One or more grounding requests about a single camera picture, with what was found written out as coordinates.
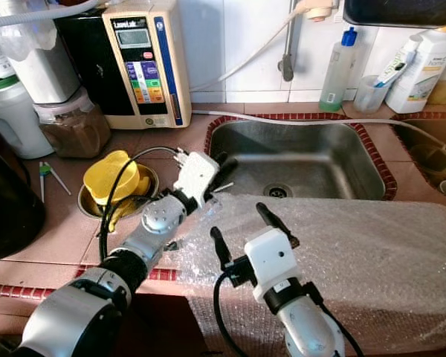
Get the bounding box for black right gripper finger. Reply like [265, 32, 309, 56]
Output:
[256, 202, 291, 231]
[210, 227, 233, 270]

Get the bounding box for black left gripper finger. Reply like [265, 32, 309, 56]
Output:
[212, 154, 240, 190]

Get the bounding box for yellow plastic bowl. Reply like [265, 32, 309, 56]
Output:
[83, 150, 153, 206]

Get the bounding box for steel bowl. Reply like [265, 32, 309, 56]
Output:
[78, 165, 161, 220]

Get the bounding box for clear thin tube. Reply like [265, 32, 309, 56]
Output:
[190, 110, 446, 157]

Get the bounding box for clear bubble wrap sheet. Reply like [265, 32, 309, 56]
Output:
[167, 193, 446, 357]

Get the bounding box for beige water ionizer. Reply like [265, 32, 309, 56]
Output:
[56, 0, 193, 129]

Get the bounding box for steel faucet pipe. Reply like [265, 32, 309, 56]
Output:
[279, 0, 307, 83]

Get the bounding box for clear bottle blue cap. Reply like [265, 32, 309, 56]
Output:
[318, 27, 361, 112]

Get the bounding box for brown powder jar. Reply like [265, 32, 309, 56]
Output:
[36, 89, 111, 158]

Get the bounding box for clear plastic cup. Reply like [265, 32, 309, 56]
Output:
[353, 74, 391, 114]

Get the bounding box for black electric kettle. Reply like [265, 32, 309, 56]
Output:
[0, 123, 47, 261]

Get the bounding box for small steel sink basin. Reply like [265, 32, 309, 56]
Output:
[398, 119, 446, 187]

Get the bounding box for green white tongs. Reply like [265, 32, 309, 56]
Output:
[39, 161, 73, 202]

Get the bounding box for beige faucet diverter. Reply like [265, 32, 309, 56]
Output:
[296, 0, 337, 22]

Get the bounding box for white blue toothbrush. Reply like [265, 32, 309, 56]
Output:
[374, 37, 423, 89]

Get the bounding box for translucent grey canister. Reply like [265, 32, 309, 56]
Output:
[7, 0, 83, 105]

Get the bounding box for white jug green lid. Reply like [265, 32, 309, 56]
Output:
[0, 74, 56, 159]

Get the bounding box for white dish soap bottle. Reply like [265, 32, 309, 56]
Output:
[385, 26, 446, 115]

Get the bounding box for dark framed tray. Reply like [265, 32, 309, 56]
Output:
[343, 0, 446, 29]

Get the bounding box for white labelled bottle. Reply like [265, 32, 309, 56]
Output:
[0, 0, 23, 83]

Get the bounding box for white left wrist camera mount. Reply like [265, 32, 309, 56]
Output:
[173, 151, 220, 205]

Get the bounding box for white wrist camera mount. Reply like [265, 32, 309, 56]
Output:
[173, 151, 220, 205]
[244, 228, 300, 302]

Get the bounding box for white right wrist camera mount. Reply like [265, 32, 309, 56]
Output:
[244, 228, 300, 302]

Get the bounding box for white water hose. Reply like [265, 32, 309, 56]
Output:
[190, 7, 306, 92]

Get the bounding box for grey corrugated hose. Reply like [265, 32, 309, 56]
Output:
[0, 0, 105, 30]

